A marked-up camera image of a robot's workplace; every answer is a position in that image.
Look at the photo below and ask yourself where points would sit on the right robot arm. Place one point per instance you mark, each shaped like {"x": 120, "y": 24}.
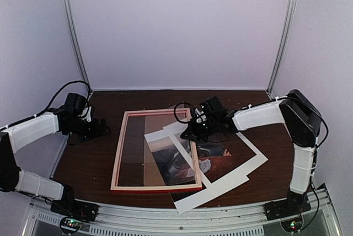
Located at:
{"x": 294, "y": 110}

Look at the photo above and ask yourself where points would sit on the right circuit board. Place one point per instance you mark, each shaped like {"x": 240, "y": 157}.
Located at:
{"x": 292, "y": 225}

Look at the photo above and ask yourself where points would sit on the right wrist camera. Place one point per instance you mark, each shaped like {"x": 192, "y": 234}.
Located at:
{"x": 211, "y": 104}

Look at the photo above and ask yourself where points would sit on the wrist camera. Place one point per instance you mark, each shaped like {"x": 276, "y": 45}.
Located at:
{"x": 211, "y": 104}
{"x": 75, "y": 103}

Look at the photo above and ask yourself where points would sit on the brown backing board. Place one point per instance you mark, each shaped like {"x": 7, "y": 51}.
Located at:
{"x": 154, "y": 124}

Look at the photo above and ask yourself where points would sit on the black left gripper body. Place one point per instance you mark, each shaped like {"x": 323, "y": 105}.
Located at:
{"x": 80, "y": 128}

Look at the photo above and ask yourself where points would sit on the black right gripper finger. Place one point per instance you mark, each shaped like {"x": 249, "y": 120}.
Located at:
{"x": 188, "y": 133}
{"x": 203, "y": 137}

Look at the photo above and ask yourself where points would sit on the circuit board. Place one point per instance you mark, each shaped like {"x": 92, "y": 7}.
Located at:
{"x": 292, "y": 225}
{"x": 69, "y": 225}

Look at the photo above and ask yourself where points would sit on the left aluminium corner post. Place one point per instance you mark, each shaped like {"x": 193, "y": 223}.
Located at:
{"x": 74, "y": 41}

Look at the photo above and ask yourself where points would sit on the white mat board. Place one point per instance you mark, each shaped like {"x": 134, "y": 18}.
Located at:
{"x": 247, "y": 159}

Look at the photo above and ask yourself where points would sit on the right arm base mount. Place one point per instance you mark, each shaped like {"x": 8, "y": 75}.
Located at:
{"x": 286, "y": 205}

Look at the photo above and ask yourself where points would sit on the left circuit board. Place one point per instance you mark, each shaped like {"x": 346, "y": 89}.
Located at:
{"x": 69, "y": 225}

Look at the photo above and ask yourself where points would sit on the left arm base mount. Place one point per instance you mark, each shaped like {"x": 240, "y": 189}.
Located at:
{"x": 74, "y": 208}

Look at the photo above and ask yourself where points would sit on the aluminium corner post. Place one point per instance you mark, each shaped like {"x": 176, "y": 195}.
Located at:
{"x": 290, "y": 13}
{"x": 74, "y": 41}

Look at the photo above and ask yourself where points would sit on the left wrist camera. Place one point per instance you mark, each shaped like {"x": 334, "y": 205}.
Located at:
{"x": 75, "y": 103}

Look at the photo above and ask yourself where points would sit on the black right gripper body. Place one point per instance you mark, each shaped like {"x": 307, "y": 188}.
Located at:
{"x": 207, "y": 128}

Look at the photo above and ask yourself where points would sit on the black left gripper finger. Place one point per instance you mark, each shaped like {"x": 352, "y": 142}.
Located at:
{"x": 83, "y": 139}
{"x": 104, "y": 128}

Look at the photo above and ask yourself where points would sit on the clear acrylic sheet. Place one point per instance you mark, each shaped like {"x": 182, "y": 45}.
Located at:
{"x": 132, "y": 150}

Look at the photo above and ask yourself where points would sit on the canyon landscape photo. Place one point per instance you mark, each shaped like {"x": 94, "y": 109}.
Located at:
{"x": 214, "y": 162}

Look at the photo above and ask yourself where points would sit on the aluminium front rail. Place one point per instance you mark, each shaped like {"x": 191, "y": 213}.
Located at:
{"x": 247, "y": 219}

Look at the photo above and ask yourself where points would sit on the right aluminium corner post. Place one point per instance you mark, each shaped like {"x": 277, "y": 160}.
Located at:
{"x": 290, "y": 13}

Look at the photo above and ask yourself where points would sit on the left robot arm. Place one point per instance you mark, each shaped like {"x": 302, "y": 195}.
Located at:
{"x": 18, "y": 135}

